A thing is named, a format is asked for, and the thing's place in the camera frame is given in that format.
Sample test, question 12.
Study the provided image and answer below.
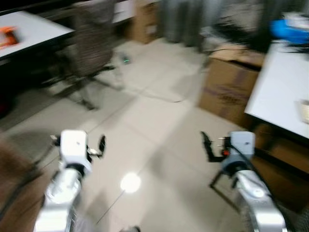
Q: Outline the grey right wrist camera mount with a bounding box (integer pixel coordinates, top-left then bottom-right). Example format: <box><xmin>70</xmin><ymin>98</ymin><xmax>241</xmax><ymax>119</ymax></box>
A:
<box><xmin>229</xmin><ymin>131</ymin><xmax>256</xmax><ymax>163</ymax></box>

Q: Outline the large brown cardboard box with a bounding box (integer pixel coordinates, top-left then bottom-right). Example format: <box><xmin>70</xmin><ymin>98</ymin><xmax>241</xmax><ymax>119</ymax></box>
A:
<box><xmin>250</xmin><ymin>123</ymin><xmax>309</xmax><ymax>211</ymax></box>

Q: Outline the small brown cardboard box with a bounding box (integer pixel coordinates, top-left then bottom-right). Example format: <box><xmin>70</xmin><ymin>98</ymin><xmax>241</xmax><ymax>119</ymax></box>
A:
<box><xmin>127</xmin><ymin>0</ymin><xmax>161</xmax><ymax>45</ymax></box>

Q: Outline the orange object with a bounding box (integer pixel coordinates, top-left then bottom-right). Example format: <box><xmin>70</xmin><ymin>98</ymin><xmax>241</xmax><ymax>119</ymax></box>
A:
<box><xmin>0</xmin><ymin>26</ymin><xmax>20</xmax><ymax>49</ymax></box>

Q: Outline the white table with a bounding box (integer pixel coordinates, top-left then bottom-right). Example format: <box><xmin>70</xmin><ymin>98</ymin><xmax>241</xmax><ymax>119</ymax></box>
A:
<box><xmin>0</xmin><ymin>11</ymin><xmax>74</xmax><ymax>61</ymax></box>
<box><xmin>244</xmin><ymin>41</ymin><xmax>309</xmax><ymax>140</ymax></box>

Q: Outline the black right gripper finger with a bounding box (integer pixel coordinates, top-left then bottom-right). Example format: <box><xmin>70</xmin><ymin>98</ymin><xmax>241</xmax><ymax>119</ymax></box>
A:
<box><xmin>201</xmin><ymin>131</ymin><xmax>216</xmax><ymax>163</ymax></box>

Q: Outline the blue plastic object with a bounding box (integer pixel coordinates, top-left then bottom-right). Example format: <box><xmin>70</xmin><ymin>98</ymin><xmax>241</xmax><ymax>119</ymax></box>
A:
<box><xmin>269</xmin><ymin>18</ymin><xmax>309</xmax><ymax>46</ymax></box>

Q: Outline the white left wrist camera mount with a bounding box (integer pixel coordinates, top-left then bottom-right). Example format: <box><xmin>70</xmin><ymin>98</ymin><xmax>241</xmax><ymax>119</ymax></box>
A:
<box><xmin>59</xmin><ymin>130</ymin><xmax>93</xmax><ymax>175</ymax></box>

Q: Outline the printed brown cardboard box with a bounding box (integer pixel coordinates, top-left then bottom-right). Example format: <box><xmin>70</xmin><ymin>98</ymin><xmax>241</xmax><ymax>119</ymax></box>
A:
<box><xmin>197</xmin><ymin>43</ymin><xmax>266</xmax><ymax>127</ymax></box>

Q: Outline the dark mesh office chair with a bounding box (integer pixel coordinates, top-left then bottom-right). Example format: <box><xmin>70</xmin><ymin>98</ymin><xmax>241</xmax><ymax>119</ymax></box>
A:
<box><xmin>47</xmin><ymin>0</ymin><xmax>127</xmax><ymax>111</ymax></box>

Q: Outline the brown pillow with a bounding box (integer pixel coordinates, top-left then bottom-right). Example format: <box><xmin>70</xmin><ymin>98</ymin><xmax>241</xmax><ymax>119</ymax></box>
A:
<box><xmin>0</xmin><ymin>134</ymin><xmax>50</xmax><ymax>232</ymax></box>

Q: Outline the grey curtain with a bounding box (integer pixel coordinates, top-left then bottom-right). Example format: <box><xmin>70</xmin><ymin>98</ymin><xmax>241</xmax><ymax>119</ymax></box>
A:
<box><xmin>158</xmin><ymin>0</ymin><xmax>272</xmax><ymax>51</ymax></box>

